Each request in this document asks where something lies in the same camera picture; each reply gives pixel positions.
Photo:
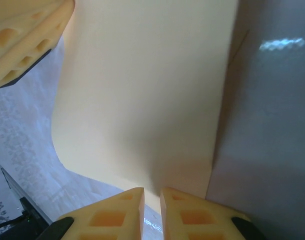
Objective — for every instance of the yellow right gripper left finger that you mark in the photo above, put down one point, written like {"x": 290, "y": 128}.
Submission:
{"x": 109, "y": 220}

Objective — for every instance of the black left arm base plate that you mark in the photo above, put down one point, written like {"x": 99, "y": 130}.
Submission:
{"x": 28, "y": 207}

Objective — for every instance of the yellow paper sheet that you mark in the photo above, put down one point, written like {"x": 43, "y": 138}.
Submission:
{"x": 142, "y": 87}

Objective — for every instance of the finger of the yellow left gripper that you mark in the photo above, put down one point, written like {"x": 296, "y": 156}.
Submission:
{"x": 14, "y": 15}
{"x": 29, "y": 50}

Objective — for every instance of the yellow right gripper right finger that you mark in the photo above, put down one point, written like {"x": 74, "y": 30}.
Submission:
{"x": 192, "y": 220}

